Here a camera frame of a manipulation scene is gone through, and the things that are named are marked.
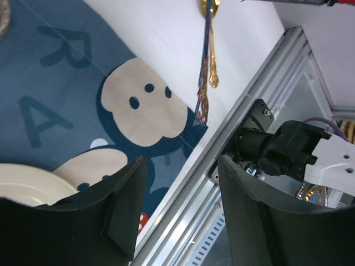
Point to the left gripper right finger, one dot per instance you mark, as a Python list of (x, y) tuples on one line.
[(266, 226)]

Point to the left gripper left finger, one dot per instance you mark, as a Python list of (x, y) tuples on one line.
[(97, 226)]

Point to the cream round plate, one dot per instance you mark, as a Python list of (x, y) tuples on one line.
[(32, 186)]

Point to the blue cartoon placemat cloth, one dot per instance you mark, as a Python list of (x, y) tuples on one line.
[(75, 101)]

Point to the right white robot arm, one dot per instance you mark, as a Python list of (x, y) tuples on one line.
[(308, 153)]

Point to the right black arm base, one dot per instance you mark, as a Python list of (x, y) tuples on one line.
[(244, 144)]

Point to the iridescent purple fork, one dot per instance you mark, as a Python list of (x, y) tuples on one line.
[(202, 106)]

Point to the gold spoon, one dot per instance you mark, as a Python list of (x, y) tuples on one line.
[(213, 79)]

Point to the perforated cable duct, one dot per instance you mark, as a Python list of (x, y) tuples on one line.
[(208, 240)]

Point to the aluminium rail frame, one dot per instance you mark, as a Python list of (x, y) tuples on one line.
[(188, 228)]

